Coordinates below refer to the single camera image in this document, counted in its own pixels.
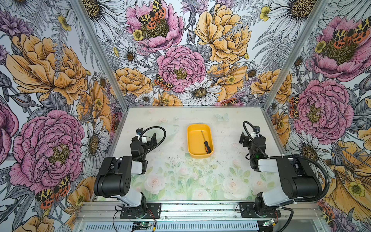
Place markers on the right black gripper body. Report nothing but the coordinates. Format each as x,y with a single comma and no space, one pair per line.
247,143

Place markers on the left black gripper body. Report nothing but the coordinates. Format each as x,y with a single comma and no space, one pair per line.
148,145

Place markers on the orange black screwdriver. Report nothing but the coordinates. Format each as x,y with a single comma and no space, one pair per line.
207,147

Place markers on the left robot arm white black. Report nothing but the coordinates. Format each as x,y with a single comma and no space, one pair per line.
114,177

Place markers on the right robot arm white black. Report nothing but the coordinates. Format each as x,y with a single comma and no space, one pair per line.
301,179

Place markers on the yellow plastic bin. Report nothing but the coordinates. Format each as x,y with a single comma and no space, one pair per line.
195,141

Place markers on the left green circuit board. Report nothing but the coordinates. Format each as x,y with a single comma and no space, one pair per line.
141,226

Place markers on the green circuit board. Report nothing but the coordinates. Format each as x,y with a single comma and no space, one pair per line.
269,223
141,226

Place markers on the right green circuit board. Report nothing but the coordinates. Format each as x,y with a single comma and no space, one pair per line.
269,223

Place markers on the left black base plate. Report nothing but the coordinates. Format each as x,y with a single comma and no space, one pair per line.
150,211

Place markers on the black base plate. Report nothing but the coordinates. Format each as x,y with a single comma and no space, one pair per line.
250,210
150,211

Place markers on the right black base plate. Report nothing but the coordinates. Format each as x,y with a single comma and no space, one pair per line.
250,210

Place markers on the aluminium front rail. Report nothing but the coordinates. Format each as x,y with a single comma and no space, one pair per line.
104,211

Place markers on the white ventilated cable duct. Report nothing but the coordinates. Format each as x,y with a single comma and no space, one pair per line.
178,226

